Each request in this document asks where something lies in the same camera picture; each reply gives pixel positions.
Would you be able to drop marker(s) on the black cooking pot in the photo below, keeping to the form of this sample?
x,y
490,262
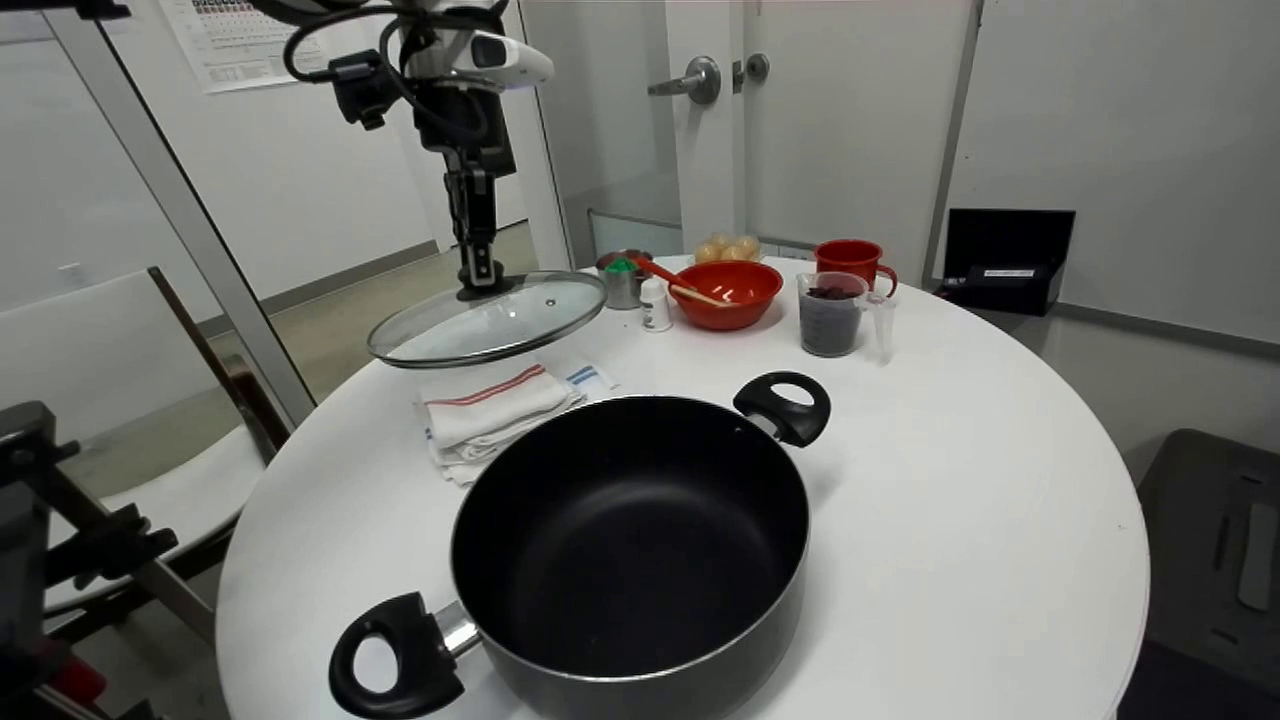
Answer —
x,y
625,561

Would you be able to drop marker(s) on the black floor box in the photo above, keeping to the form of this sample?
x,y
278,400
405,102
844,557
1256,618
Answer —
x,y
1204,574

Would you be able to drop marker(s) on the gray metal pole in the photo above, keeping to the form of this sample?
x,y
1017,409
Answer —
x,y
173,214

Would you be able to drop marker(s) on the red plastic bowl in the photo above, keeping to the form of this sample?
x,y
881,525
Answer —
x,y
747,303

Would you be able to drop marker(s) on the red plastic cup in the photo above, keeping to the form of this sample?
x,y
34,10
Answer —
x,y
844,256

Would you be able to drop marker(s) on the red plastic part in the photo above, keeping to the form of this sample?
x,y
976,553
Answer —
x,y
69,680

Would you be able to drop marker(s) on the silver door lock knob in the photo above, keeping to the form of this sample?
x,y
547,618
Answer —
x,y
750,68

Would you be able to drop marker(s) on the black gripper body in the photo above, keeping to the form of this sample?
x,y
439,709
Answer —
x,y
464,126

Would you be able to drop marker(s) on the small wooden spoon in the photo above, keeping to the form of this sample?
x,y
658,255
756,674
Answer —
x,y
694,289

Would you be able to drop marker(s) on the white paper wall poster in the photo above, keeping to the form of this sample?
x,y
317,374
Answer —
x,y
246,47

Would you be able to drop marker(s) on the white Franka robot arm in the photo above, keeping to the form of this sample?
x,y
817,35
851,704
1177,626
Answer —
x,y
461,58

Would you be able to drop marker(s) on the green ball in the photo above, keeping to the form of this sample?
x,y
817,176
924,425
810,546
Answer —
x,y
620,265

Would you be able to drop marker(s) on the white towel red stripes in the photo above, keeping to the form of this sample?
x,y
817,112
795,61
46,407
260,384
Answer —
x,y
492,415

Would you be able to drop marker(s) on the yellow round potato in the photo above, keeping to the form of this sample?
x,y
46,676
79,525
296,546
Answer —
x,y
740,246
711,250

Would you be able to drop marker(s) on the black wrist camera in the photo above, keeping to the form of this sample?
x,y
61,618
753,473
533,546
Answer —
x,y
363,91

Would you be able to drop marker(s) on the open black case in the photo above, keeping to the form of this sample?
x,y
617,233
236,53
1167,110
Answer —
x,y
1007,255

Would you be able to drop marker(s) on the small white bottle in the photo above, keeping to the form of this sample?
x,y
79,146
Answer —
x,y
653,310

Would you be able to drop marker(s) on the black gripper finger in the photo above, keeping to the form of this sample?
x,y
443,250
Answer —
x,y
484,227
461,227

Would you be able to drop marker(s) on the clear measuring cup dark contents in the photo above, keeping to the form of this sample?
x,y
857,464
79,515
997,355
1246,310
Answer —
x,y
830,325

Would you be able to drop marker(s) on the metal cup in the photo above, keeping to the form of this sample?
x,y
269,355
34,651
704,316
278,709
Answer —
x,y
620,287

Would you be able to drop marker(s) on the glass pot lid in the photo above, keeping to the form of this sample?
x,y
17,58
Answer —
x,y
506,325

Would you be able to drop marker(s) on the black metal stand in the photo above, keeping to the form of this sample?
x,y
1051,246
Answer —
x,y
21,535

